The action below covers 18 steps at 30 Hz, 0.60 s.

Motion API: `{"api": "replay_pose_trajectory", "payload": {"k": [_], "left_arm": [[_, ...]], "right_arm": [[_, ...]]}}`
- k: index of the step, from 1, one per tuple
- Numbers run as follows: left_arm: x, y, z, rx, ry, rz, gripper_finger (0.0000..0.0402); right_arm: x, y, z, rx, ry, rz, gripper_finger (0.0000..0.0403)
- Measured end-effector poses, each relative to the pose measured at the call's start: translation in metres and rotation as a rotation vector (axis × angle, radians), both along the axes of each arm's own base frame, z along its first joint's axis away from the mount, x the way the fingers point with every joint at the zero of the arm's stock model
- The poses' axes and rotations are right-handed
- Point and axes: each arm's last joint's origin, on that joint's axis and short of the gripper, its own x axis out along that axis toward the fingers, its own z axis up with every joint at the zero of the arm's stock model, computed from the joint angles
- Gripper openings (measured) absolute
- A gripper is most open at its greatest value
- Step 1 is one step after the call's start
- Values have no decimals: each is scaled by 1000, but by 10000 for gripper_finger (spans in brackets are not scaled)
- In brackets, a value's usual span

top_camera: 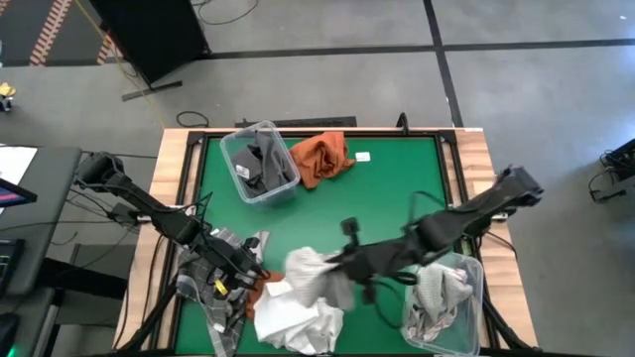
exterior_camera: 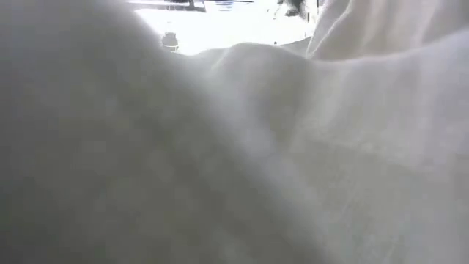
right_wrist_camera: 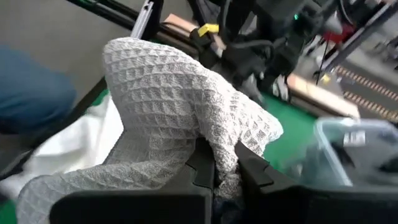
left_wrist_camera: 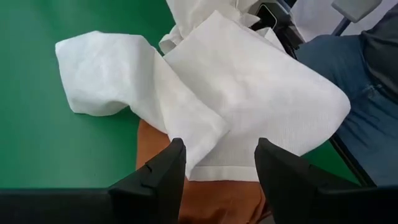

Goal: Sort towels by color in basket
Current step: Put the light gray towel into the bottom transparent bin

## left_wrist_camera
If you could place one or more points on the person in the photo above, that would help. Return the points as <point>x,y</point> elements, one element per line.
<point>367,118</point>

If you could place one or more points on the white waffle towel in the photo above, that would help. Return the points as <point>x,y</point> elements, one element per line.
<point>248,93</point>

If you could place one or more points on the plain orange towel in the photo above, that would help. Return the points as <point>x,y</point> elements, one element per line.
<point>217,202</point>

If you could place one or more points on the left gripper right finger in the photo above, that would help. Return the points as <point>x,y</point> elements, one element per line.
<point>295,193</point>

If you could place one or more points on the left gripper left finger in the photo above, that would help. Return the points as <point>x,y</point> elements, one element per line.
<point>155,193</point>

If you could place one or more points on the green table mat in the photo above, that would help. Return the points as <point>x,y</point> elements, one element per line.
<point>37,124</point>

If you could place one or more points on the black metal table frame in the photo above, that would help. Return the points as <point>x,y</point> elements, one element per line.
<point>351,161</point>

